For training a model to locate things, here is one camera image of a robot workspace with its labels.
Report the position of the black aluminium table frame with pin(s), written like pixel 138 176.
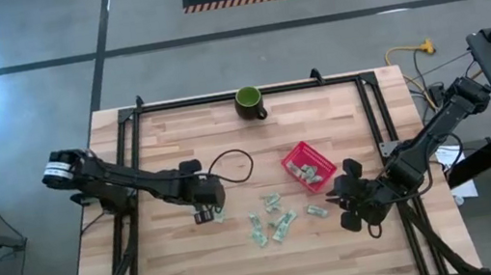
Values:
pixel 182 103

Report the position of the white paper sheet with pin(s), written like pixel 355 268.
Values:
pixel 467 189

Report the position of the red plastic basket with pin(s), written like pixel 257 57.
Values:
pixel 308 151

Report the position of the dark mug green inside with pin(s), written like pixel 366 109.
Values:
pixel 246 108

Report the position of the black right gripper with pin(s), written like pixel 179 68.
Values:
pixel 374 198

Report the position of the black desk beam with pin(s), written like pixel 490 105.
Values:
pixel 487 157

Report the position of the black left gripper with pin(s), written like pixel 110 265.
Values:
pixel 200 190

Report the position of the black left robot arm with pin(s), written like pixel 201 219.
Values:
pixel 110 177

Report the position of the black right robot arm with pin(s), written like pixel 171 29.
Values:
pixel 429 129

